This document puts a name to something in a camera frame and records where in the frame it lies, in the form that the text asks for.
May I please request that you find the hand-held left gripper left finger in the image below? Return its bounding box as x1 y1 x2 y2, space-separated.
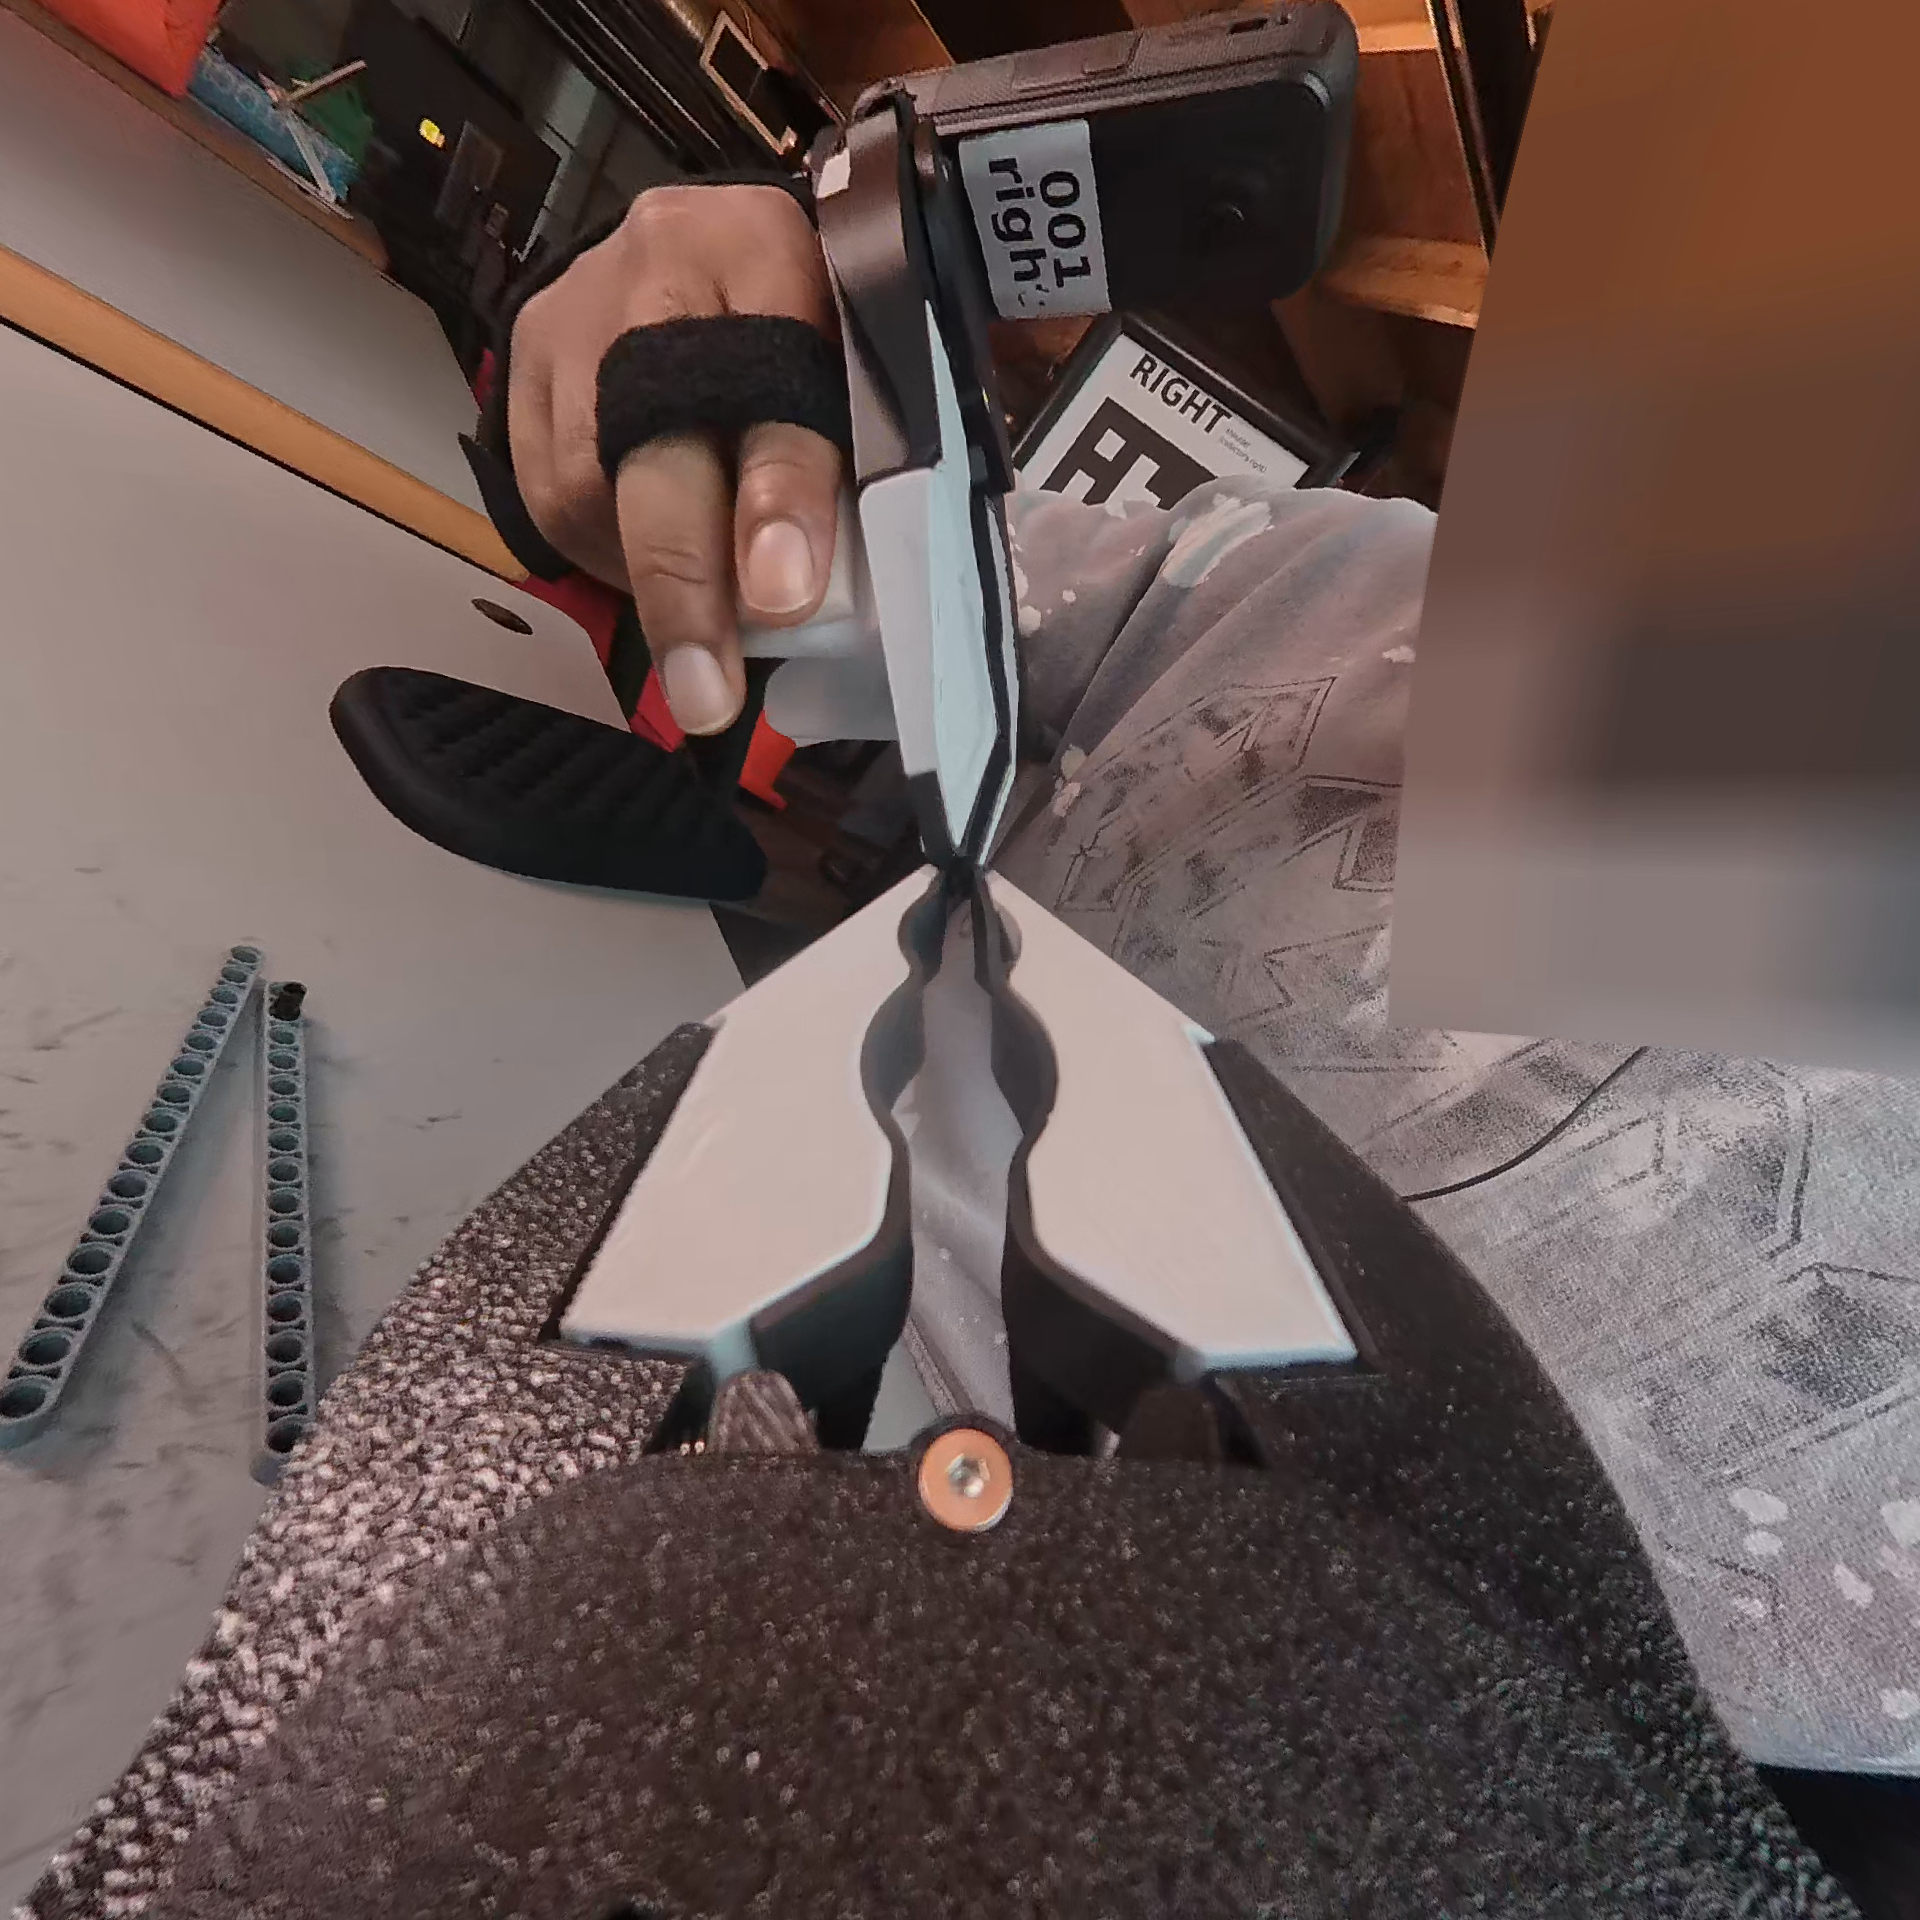
562 867 941 1453

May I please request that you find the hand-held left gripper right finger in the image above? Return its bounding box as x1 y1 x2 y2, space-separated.
969 870 1361 1446

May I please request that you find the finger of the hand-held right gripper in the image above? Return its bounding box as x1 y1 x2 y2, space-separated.
965 492 1028 875
859 463 1005 867

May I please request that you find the long black toy beam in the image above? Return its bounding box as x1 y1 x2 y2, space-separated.
0 941 269 1456
248 979 319 1492

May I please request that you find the grey desk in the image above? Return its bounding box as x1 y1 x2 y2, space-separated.
0 322 765 1895

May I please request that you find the person's right hand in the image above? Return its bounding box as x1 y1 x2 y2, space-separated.
500 180 845 739

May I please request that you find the person's beige clothing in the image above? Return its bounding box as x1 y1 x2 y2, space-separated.
1002 479 1920 1776

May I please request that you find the black white marker tag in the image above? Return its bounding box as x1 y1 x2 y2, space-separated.
1007 313 1359 514

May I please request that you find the red black object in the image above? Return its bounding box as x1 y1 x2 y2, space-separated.
510 567 792 811

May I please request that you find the adjacent wood edged table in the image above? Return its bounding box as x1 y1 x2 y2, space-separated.
0 0 523 584

